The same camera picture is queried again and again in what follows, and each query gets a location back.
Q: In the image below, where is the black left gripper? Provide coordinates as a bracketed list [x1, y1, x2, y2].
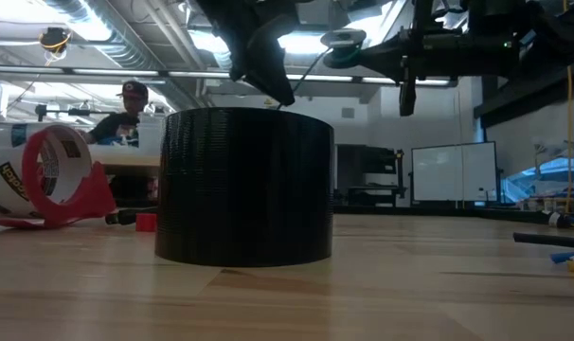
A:
[195, 0, 312, 107]

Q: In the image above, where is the black wire spool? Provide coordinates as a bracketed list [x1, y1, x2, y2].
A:
[320, 27, 368, 70]

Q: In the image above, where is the whiteboard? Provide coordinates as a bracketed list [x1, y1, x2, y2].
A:
[410, 140, 499, 206]

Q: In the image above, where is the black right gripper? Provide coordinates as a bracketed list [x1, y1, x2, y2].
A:
[358, 0, 523, 115]

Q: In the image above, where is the black gantry stand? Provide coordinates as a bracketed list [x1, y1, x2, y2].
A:
[34, 102, 118, 125]

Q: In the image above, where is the hanging cable reel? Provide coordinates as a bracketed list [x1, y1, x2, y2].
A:
[38, 27, 73, 65]

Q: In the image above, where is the person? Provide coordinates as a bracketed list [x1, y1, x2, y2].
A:
[76, 80, 151, 147]

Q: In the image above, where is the black equipment rack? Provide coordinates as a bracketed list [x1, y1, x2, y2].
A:
[336, 144, 406, 207]

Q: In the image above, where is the thin green cord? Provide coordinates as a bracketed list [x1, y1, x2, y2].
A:
[277, 45, 363, 110]

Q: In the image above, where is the red tape dispenser white tape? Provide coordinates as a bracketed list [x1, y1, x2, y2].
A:
[0, 123, 117, 231]

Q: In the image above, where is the grey duct tape roll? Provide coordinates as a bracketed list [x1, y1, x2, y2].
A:
[153, 106, 335, 268]

